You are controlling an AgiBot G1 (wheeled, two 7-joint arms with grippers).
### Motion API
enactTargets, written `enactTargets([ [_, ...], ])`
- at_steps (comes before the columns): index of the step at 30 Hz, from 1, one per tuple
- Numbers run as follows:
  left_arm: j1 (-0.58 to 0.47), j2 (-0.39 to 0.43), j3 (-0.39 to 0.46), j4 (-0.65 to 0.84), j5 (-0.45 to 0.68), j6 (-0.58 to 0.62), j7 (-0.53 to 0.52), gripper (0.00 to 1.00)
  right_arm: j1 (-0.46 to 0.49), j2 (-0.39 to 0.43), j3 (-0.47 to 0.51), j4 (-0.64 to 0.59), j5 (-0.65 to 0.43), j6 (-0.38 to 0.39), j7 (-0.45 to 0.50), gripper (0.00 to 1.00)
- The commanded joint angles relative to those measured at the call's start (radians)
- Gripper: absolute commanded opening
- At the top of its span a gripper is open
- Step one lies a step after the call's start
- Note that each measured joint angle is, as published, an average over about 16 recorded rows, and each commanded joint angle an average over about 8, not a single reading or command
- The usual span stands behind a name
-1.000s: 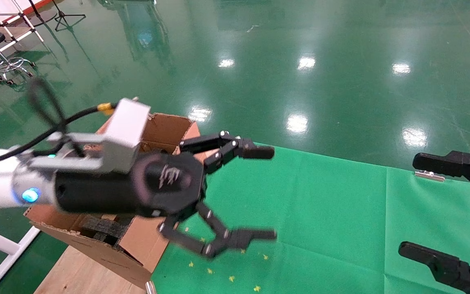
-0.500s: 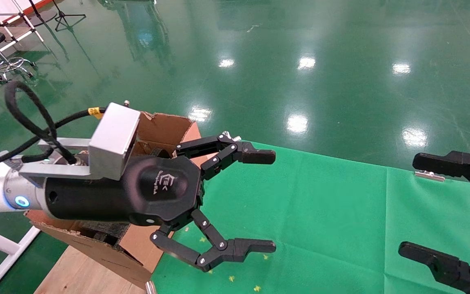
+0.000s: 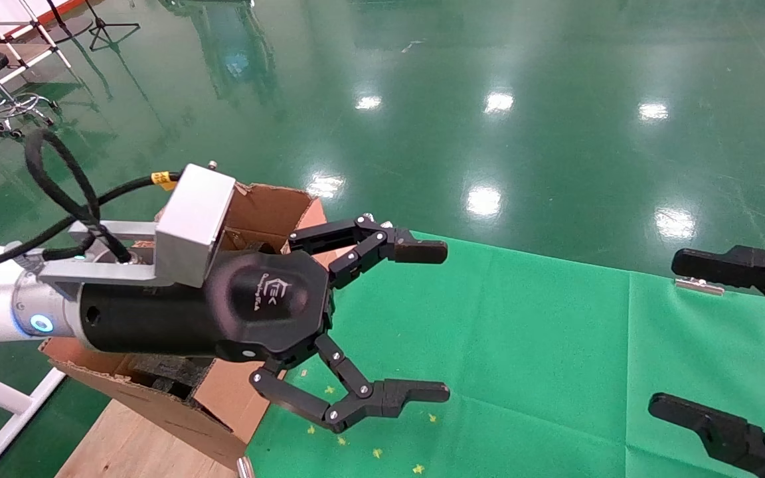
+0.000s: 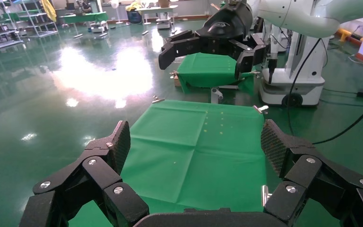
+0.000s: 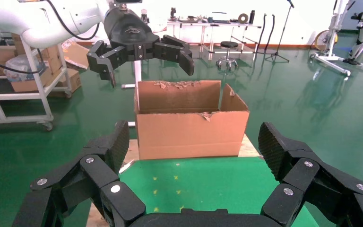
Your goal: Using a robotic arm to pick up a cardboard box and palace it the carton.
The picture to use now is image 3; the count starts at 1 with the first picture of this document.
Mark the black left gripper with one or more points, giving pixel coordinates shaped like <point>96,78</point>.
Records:
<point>256,312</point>

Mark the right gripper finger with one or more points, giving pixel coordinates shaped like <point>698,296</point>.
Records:
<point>741,445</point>
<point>721,269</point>

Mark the black tripod microphone stand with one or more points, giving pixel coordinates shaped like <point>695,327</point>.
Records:
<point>99,25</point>

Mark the large open cardboard carton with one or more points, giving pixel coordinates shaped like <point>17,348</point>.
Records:
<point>223,405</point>

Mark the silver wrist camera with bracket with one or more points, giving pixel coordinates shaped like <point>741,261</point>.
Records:
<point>193,219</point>

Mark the black foam block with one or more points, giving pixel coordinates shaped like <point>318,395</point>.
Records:
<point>170,372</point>

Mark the green cloth mat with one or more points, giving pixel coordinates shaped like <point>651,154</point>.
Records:
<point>555,365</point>

